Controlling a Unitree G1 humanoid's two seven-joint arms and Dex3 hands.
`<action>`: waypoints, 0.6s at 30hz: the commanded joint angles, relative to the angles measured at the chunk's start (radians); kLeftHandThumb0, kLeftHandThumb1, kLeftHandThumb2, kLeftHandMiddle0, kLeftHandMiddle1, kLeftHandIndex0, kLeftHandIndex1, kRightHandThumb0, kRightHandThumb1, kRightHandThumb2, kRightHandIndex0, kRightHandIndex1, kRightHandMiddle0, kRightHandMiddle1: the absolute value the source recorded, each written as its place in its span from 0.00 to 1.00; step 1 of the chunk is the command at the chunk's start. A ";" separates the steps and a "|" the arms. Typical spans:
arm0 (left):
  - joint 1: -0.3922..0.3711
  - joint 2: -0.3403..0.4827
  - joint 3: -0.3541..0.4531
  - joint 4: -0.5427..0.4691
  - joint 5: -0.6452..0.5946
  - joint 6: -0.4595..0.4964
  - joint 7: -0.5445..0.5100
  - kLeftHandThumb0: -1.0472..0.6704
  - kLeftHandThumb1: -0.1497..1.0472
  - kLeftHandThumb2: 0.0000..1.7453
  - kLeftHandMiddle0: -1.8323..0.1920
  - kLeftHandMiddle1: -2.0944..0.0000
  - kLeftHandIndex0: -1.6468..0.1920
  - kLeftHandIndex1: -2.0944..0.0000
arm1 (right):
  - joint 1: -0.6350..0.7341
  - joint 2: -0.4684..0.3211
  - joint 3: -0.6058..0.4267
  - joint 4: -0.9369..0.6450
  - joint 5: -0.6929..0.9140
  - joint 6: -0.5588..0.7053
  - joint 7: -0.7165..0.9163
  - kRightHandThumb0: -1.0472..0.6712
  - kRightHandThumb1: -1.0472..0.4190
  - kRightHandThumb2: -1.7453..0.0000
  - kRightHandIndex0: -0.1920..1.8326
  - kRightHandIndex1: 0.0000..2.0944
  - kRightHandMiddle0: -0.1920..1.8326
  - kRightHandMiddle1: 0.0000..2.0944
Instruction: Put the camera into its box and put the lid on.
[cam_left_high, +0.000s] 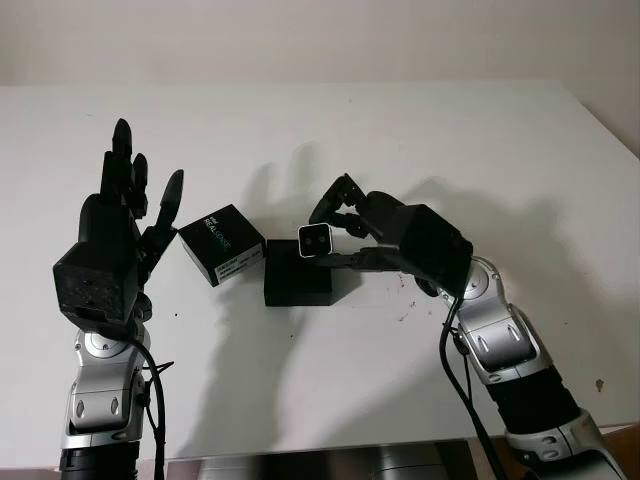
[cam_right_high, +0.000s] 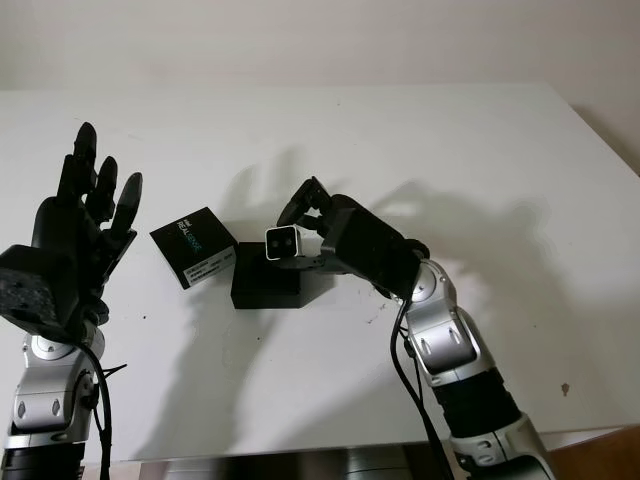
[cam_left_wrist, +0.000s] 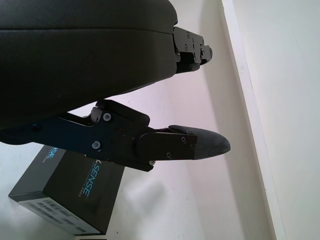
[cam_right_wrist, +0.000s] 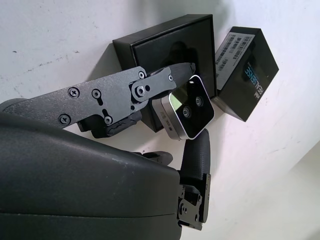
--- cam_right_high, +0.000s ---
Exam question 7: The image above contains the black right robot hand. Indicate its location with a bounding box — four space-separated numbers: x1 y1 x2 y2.
276 175 396 301

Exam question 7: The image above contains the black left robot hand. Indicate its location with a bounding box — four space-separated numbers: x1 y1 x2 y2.
30 121 144 326

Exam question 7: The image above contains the small silver depth camera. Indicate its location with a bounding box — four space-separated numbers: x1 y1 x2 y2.
264 224 321 262

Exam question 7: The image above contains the black box base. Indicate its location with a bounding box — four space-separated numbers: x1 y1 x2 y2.
231 241 304 310

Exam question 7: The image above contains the silver robot torso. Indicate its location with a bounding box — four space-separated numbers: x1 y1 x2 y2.
144 444 451 480

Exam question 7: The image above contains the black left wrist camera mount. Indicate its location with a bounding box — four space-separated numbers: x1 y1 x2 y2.
0 243 84 337

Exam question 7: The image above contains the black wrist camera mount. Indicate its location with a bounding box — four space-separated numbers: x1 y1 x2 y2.
0 243 84 337
322 195 422 297

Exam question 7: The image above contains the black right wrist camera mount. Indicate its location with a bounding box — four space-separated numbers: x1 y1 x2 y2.
322 195 422 297

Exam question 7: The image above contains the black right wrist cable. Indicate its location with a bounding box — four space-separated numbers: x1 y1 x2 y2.
388 294 454 480

